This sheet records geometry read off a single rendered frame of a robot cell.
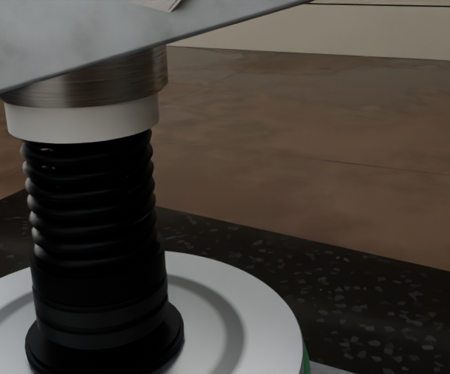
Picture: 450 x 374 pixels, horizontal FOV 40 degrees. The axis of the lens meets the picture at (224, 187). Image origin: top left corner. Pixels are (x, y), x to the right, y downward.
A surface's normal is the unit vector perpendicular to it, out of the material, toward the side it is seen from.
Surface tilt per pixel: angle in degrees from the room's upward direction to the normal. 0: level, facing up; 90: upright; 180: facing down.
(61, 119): 90
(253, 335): 0
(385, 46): 90
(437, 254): 0
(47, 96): 90
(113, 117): 90
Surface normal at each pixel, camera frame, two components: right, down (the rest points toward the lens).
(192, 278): -0.02, -0.93
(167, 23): -0.15, 0.36
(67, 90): 0.15, 0.35
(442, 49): -0.41, 0.33
